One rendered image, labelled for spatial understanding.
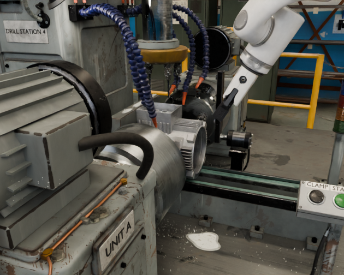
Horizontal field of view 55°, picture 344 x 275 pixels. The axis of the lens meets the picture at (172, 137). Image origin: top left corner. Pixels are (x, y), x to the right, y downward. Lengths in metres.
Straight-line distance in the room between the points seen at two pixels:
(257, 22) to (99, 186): 0.49
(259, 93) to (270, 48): 3.41
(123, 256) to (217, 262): 0.46
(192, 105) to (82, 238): 0.87
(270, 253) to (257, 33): 0.60
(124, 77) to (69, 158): 0.84
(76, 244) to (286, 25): 0.65
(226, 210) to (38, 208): 0.70
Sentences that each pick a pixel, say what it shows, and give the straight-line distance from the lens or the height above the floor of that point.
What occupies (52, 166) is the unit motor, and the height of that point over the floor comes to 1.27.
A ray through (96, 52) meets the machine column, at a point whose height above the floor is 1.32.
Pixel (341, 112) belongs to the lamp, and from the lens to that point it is 1.28.
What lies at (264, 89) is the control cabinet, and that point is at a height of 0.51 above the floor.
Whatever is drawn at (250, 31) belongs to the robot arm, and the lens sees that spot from 0.81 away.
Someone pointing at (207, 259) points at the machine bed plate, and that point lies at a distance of 0.97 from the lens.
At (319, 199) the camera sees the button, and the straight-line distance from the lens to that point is 0.78.
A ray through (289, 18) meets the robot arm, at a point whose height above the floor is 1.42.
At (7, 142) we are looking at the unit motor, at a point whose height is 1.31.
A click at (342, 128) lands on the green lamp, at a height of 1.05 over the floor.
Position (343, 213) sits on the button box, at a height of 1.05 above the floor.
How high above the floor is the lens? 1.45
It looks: 21 degrees down
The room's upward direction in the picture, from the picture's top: straight up
